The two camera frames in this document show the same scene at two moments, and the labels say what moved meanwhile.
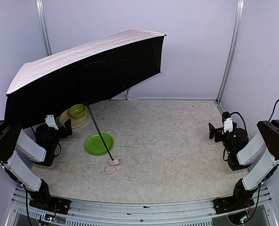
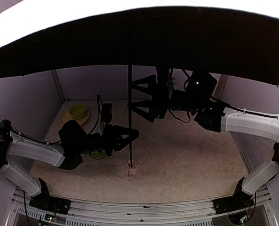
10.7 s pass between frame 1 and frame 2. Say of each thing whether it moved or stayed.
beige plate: stayed
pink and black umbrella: moved
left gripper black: moved
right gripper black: moved
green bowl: stayed
